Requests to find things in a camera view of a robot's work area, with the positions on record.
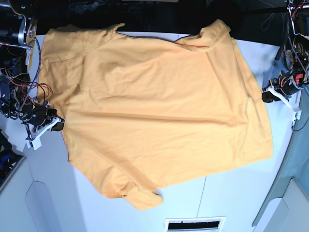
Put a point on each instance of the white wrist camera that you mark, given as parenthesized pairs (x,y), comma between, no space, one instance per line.
(295,116)
(35,143)

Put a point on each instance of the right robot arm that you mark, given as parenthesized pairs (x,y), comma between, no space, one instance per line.
(21,97)

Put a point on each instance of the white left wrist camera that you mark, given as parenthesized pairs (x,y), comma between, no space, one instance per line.
(295,116)

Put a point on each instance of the blue clutter at left edge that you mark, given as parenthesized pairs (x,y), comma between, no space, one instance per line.
(6,157)

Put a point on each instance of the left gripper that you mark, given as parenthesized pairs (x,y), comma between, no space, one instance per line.
(283,87)

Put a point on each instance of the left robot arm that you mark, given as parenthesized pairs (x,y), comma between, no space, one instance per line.
(294,52)

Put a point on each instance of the yellow t-shirt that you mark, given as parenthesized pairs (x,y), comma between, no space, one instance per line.
(145,113)

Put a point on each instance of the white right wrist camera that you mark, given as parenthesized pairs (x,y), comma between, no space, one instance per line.
(35,143)

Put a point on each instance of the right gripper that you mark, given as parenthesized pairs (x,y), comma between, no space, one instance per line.
(39,117)

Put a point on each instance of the table cable slot grommet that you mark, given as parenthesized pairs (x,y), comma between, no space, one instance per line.
(204,224)

